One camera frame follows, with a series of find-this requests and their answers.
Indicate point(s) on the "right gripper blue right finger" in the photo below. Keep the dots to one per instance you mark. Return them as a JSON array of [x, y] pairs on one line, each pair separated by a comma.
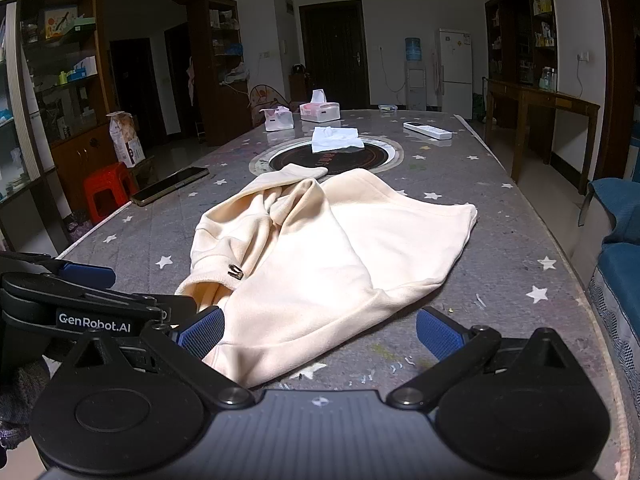
[[460, 352]]

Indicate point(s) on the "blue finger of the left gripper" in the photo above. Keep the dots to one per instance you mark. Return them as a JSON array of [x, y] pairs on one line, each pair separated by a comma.
[[98, 277]]

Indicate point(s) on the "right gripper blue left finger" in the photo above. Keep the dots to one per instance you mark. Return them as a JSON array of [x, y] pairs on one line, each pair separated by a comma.
[[180, 352]]

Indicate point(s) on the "cream sweatshirt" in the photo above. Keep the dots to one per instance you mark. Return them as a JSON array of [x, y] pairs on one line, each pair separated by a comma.
[[299, 262]]

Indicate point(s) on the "red plastic stool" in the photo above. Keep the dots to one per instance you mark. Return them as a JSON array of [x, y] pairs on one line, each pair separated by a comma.
[[107, 189]]

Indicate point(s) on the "dark flat phone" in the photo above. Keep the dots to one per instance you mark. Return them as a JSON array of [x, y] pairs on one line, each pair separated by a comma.
[[167, 185]]

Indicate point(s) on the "printed paper bag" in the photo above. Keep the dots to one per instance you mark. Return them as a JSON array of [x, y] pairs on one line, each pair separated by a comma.
[[126, 142]]

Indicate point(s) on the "blue sofa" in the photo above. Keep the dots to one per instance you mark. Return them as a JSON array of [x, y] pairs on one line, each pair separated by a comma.
[[606, 259]]

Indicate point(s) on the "black induction cooktop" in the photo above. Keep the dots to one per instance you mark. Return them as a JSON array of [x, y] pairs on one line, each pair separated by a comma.
[[377, 155]]

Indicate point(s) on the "white remote control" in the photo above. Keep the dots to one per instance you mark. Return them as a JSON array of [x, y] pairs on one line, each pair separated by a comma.
[[429, 131]]

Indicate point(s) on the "white cloth on cooktop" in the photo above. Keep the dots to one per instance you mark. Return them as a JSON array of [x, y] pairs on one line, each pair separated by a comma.
[[325, 139]]

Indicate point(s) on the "small pink tissue pack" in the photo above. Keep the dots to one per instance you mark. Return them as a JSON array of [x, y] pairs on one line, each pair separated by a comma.
[[278, 119]]

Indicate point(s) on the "small clear container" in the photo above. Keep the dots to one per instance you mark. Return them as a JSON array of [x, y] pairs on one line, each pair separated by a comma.
[[387, 108]]

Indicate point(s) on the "wooden shelf cabinet left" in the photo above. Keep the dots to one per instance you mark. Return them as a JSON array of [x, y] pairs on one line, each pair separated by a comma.
[[60, 95]]

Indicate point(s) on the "water dispenser with blue bottle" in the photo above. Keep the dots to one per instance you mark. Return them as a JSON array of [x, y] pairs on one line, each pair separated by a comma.
[[415, 75]]

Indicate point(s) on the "dark wooden side table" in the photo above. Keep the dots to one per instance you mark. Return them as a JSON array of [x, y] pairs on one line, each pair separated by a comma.
[[536, 114]]

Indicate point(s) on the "pink tissue box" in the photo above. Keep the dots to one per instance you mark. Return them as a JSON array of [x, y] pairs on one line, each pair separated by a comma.
[[319, 109]]

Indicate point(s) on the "white refrigerator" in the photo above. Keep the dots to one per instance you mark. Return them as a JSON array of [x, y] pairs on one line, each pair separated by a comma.
[[455, 72]]

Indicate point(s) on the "dark door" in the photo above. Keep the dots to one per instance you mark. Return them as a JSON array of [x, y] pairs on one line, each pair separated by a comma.
[[335, 51]]

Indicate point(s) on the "dark wall shelf right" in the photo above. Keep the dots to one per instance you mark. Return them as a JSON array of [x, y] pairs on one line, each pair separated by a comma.
[[522, 41]]

